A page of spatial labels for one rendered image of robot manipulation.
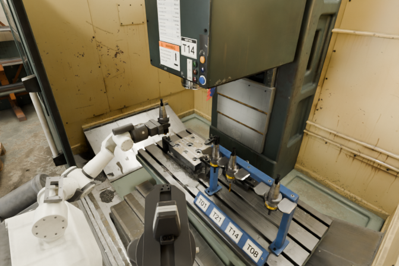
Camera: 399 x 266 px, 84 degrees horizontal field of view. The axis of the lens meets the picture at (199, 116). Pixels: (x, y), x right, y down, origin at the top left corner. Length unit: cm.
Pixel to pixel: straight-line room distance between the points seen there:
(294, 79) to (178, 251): 124
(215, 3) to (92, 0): 133
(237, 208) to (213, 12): 98
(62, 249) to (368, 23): 167
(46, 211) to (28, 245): 12
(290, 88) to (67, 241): 126
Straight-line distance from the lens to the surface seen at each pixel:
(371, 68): 164
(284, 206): 96
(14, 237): 75
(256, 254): 115
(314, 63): 169
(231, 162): 102
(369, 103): 169
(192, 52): 89
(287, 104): 147
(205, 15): 82
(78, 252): 67
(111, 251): 135
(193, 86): 118
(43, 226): 63
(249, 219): 128
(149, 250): 30
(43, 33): 194
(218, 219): 122
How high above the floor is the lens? 191
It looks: 29 degrees down
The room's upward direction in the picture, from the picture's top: 1 degrees clockwise
